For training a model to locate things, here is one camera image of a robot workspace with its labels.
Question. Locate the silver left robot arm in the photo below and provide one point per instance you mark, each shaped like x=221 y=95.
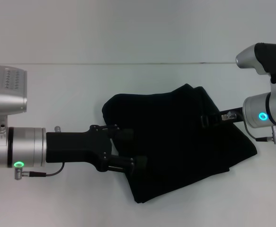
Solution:
x=17 y=146

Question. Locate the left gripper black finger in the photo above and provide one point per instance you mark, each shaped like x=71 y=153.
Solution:
x=123 y=134
x=137 y=163

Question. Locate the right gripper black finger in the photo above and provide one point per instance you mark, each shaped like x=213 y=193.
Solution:
x=210 y=120

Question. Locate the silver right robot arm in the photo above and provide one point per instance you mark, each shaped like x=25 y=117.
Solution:
x=268 y=108

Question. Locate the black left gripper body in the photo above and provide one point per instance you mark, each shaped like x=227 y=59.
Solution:
x=78 y=146

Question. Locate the black t-shirt with white print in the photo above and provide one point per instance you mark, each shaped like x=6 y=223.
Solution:
x=175 y=142

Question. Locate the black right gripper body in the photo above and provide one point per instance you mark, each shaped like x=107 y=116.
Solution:
x=234 y=116

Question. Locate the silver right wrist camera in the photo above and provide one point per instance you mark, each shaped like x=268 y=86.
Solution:
x=260 y=58

